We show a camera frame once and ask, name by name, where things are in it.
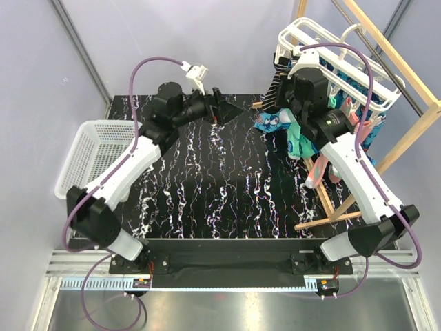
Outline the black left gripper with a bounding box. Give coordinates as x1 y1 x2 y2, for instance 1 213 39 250
173 82 243 128

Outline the black striped sock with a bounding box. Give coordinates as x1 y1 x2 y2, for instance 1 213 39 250
261 57 291 114

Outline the mint green sock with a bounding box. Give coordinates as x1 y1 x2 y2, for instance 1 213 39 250
328 95 341 109
287 122 318 160

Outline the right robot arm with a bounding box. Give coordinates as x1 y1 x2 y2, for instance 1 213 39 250
277 68 420 274

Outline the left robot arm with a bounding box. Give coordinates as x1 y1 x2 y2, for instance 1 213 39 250
66 82 243 273

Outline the white clip sock hanger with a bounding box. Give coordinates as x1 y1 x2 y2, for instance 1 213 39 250
274 17 402 113

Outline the blue shark sock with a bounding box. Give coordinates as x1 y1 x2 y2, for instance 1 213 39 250
254 108 291 133
320 58 386 166

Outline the pink sock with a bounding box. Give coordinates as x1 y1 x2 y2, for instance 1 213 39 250
305 154 329 189
328 97 383 183

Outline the white plastic basket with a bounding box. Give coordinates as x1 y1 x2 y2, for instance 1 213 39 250
54 120 134 200

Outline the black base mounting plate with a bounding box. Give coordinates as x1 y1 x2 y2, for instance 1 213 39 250
113 239 365 274

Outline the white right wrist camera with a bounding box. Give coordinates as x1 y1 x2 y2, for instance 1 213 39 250
287 46 320 79

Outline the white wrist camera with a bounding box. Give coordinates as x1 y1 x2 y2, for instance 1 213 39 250
181 61 208 95
287 46 320 79

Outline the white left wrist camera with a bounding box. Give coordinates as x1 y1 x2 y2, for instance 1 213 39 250
181 61 208 95

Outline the wooden drying rack frame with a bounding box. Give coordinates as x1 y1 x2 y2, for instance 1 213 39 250
252 0 441 231

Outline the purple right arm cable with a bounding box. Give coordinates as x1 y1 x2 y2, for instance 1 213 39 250
298 43 423 299

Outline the aluminium rail with cable duct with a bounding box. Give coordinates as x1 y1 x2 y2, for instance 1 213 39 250
45 251 418 294

